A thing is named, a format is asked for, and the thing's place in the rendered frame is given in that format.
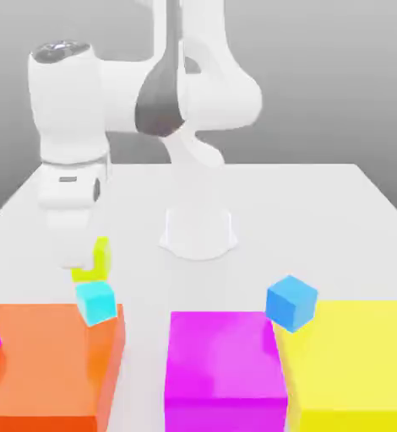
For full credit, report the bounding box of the large yellow box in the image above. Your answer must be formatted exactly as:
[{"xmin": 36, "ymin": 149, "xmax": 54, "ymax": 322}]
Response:
[{"xmin": 271, "ymin": 300, "xmax": 397, "ymax": 432}]

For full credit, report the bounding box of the small blue cube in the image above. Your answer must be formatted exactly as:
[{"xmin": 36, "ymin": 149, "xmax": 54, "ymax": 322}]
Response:
[{"xmin": 264, "ymin": 273, "xmax": 319, "ymax": 334}]

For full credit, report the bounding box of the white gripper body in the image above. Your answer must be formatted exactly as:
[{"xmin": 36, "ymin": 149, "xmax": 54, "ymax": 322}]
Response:
[{"xmin": 36, "ymin": 165, "xmax": 103, "ymax": 238}]

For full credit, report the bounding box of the small yellow-green cube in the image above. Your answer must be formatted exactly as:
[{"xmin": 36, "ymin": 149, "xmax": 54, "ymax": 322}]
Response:
[{"xmin": 70, "ymin": 235, "xmax": 112, "ymax": 284}]

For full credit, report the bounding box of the large orange box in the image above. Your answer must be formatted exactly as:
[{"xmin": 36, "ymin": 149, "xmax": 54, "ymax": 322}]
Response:
[{"xmin": 0, "ymin": 302, "xmax": 126, "ymax": 432}]

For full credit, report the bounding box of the large magenta box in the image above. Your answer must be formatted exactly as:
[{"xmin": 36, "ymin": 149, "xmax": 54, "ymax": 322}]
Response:
[{"xmin": 163, "ymin": 310, "xmax": 290, "ymax": 432}]

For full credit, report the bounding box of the small cyan cube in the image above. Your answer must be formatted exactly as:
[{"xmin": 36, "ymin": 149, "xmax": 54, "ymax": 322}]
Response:
[{"xmin": 74, "ymin": 280, "xmax": 119, "ymax": 328}]

